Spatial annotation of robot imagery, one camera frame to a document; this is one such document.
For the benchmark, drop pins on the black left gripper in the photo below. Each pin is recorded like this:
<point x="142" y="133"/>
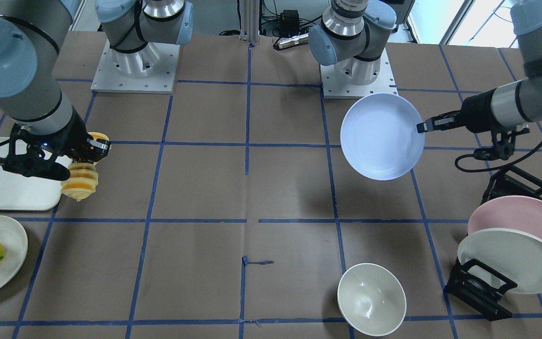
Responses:
<point x="477" y="113"/>

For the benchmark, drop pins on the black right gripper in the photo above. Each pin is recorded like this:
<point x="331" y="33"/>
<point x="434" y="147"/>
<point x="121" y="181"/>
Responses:
<point x="74" y="138"/>

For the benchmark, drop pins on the striped orange bread roll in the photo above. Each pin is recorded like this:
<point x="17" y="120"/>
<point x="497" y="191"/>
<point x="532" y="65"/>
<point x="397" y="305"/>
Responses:
<point x="82" y="182"/>

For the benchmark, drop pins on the light blue plate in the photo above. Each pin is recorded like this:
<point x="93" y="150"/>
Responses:
<point x="378" y="136"/>

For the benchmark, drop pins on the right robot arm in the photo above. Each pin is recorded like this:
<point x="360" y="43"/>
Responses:
<point x="46" y="125"/>

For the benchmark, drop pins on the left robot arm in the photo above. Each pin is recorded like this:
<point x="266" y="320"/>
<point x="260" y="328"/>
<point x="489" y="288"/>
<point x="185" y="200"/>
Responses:
<point x="435" y="79"/>

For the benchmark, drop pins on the pink plate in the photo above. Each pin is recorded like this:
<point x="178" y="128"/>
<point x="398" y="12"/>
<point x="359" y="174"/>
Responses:
<point x="509" y="212"/>

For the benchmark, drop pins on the black plate rack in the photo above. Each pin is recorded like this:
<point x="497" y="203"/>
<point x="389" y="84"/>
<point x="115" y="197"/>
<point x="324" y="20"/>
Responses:
<point x="469" y="288"/>

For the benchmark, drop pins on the cream white plate in rack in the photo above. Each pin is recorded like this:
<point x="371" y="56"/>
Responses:
<point x="515" y="254"/>

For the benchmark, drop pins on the white rectangular tray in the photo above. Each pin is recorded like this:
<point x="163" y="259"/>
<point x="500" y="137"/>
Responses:
<point x="27" y="194"/>

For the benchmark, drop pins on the silver flashlight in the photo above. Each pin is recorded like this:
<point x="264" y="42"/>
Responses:
<point x="289" y="42"/>

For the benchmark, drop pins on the cream white bowl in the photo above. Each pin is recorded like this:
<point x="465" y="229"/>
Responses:
<point x="371" y="299"/>

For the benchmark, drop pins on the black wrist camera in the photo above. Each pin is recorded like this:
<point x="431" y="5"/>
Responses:
<point x="502" y="146"/>

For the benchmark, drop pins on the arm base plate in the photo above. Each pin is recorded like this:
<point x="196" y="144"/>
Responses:
<point x="149" y="71"/>
<point x="355" y="79"/>

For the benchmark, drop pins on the aluminium frame post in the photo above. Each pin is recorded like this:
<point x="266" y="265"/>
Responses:
<point x="249" y="20"/>

